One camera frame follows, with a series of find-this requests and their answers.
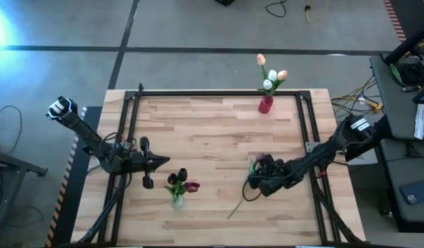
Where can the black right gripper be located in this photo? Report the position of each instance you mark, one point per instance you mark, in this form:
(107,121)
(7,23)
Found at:
(274,175)

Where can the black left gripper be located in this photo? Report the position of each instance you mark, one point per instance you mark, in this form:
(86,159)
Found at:
(147,182)

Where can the black artificial tulip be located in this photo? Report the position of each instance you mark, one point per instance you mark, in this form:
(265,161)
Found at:
(172,178)
(182,174)

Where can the maroon artificial tulip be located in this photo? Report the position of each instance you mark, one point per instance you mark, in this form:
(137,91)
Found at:
(192,187)
(260,156)

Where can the white artificial tulip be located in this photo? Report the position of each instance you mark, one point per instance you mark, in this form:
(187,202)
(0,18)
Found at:
(267,84)
(272,75)

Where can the cream artificial tulip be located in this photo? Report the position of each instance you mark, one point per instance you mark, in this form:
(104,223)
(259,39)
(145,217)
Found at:
(282,74)

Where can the peach artificial tulip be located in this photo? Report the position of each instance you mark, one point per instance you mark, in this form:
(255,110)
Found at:
(261,59)

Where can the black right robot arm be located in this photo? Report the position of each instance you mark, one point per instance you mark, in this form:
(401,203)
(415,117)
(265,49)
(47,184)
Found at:
(322,155)

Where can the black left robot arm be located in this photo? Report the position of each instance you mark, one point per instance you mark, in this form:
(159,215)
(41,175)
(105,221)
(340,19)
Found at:
(81,129)

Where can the clear ribbed glass vase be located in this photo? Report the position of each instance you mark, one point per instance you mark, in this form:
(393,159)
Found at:
(174,205)

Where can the red ribbed glass vase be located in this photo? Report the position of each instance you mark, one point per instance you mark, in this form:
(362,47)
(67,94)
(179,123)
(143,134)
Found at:
(265,106)

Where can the black floor mat striped edge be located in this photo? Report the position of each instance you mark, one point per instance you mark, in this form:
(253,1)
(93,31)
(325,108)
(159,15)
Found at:
(415,13)
(69,206)

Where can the white floor sheet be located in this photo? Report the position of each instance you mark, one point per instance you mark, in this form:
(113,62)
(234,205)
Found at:
(368,160)

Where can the grey metal side table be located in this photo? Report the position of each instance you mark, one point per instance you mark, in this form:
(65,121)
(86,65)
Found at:
(12,163)

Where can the dark grey desk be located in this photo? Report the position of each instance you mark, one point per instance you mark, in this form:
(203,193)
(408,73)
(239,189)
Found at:
(401,172)

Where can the black equipment base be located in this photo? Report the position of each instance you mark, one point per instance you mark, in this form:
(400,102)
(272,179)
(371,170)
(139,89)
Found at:
(225,2)

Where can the white paper sheet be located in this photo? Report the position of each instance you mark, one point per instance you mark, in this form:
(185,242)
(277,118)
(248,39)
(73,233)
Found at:
(421,122)

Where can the green strip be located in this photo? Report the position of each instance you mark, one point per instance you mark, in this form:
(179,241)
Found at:
(394,73)

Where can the black pole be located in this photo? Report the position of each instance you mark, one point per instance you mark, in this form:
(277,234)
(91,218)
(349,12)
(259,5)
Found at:
(408,43)

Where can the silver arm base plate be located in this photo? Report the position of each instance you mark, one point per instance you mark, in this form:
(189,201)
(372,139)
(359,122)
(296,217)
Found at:
(310,147)

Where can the black metal table frame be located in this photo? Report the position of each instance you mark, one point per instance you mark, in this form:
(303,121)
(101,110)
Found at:
(215,93)

